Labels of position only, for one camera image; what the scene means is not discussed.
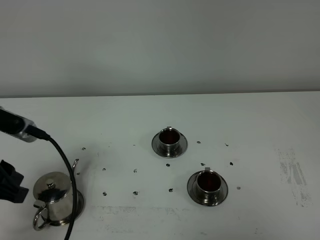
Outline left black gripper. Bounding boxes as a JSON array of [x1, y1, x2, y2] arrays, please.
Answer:
[[0, 159, 29, 204]]

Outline stainless steel teapot saucer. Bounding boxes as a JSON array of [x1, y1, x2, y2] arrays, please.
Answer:
[[42, 190, 85, 226]]

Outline far stainless steel teacup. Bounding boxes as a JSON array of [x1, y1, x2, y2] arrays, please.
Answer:
[[158, 126, 181, 152]]

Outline stainless steel teacup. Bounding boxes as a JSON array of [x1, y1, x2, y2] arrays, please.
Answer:
[[196, 167, 222, 194], [158, 126, 181, 152]]

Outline far stainless steel saucer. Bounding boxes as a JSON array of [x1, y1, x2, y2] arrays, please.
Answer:
[[151, 127, 188, 159]]

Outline near stainless steel saucer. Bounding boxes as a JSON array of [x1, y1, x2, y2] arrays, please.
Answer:
[[187, 167, 229, 207]]

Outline near stainless steel teacup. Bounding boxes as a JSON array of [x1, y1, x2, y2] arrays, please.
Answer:
[[196, 167, 222, 194]]

